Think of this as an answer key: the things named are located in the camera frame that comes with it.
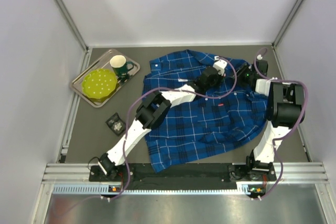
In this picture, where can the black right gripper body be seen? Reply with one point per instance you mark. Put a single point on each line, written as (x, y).
(243, 70)

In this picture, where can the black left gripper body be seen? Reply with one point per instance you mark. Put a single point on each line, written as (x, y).
(214, 71)

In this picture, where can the silver maple leaf brooch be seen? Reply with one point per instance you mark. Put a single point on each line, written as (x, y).
(118, 127)

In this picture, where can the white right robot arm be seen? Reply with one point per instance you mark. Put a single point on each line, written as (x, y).
(286, 104)

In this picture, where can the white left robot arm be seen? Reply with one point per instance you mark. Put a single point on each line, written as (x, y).
(152, 111)

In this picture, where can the blue plaid shirt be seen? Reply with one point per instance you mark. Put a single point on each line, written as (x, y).
(227, 118)

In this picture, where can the green mug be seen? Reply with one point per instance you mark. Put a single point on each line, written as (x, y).
(121, 66)

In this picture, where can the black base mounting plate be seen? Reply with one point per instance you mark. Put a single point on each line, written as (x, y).
(191, 176)

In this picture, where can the silver metal tray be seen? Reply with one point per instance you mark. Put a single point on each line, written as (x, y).
(103, 62)

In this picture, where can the yellow-green dotted plate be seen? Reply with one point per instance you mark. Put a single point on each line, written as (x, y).
(99, 84)

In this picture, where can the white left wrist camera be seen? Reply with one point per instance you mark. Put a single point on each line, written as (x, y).
(220, 65)

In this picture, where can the small black frame box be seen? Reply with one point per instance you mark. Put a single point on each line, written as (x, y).
(115, 118)

